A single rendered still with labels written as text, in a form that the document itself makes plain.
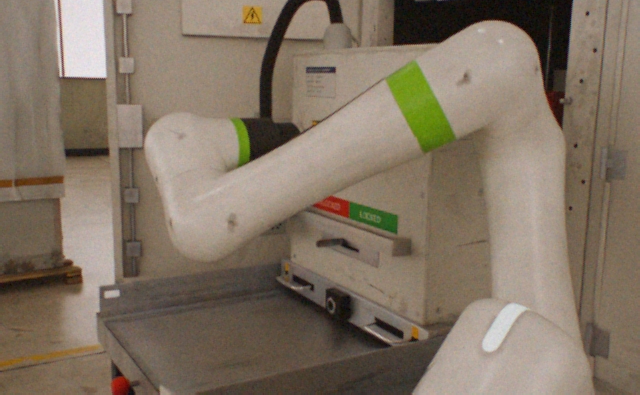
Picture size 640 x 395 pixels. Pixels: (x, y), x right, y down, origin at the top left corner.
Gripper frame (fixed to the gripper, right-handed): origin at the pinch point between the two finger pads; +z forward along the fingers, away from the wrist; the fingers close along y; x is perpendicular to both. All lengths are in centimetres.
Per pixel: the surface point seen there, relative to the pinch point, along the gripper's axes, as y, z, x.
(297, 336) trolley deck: -13.4, -8.1, -38.3
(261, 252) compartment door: -57, 5, -33
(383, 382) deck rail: 13.8, -7.1, -37.0
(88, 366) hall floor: -221, -6, -123
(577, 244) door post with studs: 19.5, 29.6, -17.1
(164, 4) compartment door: -64, -16, 27
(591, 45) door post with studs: 18.8, 29.6, 16.8
